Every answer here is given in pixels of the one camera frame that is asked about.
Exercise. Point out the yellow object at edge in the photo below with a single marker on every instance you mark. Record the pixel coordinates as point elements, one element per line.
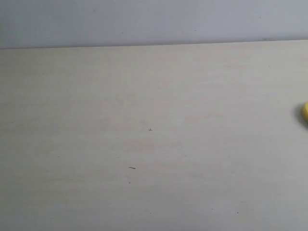
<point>304,111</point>

